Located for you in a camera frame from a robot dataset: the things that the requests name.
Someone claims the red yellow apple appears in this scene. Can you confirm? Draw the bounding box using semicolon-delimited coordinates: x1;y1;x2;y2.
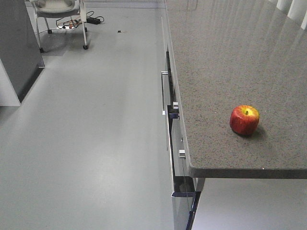
229;105;260;136

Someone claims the grey stone kitchen counter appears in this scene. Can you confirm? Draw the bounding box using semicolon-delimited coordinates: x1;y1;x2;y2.
161;0;307;230

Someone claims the black power adapter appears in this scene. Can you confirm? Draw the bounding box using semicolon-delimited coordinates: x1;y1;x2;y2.
86;17;101;24

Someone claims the white power strip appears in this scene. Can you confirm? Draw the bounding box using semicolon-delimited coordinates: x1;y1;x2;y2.
57;26;75;30

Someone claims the dark grey cabinet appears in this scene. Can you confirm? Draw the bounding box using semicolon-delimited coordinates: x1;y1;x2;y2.
0;0;45;106

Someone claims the white office chair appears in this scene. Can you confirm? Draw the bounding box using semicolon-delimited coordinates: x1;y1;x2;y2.
30;0;88;53

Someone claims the upper silver drawer handle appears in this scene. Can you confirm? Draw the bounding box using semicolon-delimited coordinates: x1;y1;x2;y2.
161;71;168;115

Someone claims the silver drawer handle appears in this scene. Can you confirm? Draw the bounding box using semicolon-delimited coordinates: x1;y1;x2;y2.
161;71;168;115
163;108;176;196

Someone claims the lower silver drawer handle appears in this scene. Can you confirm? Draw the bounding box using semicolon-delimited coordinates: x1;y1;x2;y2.
163;108;176;196

